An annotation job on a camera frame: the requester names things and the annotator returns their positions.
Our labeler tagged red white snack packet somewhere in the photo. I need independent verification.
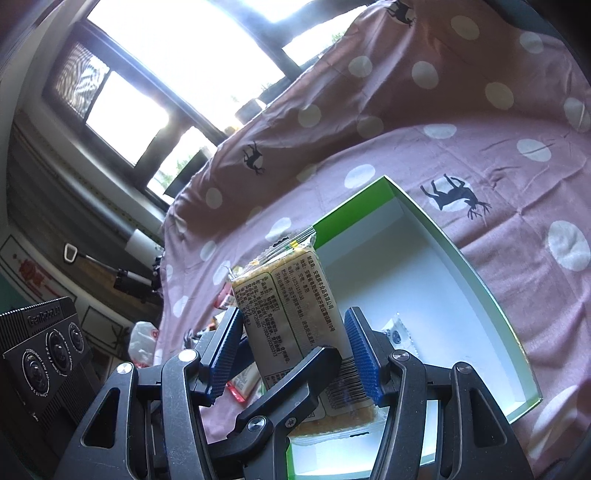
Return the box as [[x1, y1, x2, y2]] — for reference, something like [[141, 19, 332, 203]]
[[225, 364, 262, 405]]

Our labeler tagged yellow cracker packet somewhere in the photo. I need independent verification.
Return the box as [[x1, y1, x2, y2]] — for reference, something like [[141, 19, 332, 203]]
[[228, 226, 377, 439]]

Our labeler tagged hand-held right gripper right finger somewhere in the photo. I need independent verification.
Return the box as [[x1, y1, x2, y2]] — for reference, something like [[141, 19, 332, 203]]
[[228, 306, 536, 480]]

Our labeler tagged red print wall poster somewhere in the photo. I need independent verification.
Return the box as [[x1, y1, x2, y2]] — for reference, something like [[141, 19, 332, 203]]
[[0, 234, 62, 302]]

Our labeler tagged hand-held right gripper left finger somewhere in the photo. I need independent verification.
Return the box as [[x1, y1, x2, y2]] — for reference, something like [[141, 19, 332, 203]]
[[54, 308, 244, 480]]

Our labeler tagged dark framed window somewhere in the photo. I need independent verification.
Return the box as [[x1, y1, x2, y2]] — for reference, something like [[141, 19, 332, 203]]
[[44, 0, 402, 199]]

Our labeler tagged green white cardboard box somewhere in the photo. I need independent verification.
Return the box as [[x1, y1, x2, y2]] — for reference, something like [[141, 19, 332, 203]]
[[286, 174, 542, 480]]

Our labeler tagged dark planter box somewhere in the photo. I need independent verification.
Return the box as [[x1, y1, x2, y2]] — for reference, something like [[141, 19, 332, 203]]
[[163, 147, 209, 195]]

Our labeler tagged small white packet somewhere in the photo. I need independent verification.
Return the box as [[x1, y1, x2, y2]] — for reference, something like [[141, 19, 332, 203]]
[[381, 311, 423, 358]]

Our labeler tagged white plastic bag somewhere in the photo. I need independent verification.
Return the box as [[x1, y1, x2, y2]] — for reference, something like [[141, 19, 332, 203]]
[[128, 322, 162, 367]]

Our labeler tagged pink dotted deer bedsheet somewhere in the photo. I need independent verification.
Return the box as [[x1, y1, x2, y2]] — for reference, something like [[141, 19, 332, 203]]
[[152, 0, 591, 480]]

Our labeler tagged white cylinder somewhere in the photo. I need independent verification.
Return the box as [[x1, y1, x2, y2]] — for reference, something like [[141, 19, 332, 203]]
[[124, 229, 160, 261]]

